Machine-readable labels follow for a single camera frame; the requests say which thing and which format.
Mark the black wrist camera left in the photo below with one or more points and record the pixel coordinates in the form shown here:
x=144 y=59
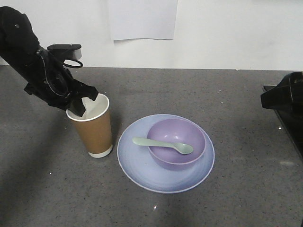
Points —
x=65 y=51

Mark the white paper sheet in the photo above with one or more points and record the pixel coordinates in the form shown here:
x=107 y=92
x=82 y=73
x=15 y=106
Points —
x=142 y=19

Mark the purple plastic bowl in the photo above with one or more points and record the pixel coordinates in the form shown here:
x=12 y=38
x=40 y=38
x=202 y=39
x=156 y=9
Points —
x=181 y=131

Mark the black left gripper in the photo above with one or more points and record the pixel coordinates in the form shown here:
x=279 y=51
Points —
x=50 y=81

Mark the black induction cooktop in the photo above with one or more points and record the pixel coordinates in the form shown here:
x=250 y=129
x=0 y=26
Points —
x=292 y=124

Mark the brown paper cup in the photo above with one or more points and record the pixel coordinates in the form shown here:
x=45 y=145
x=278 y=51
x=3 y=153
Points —
x=94 y=127

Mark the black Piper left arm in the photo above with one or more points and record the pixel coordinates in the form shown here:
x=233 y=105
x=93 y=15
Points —
x=18 y=43

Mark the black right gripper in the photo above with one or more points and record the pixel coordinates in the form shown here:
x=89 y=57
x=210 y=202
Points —
x=287 y=96

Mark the mint green plastic spoon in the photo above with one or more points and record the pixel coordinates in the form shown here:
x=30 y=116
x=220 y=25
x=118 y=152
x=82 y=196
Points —
x=181 y=148

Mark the light blue plate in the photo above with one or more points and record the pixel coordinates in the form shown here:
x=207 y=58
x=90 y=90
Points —
x=139 y=166

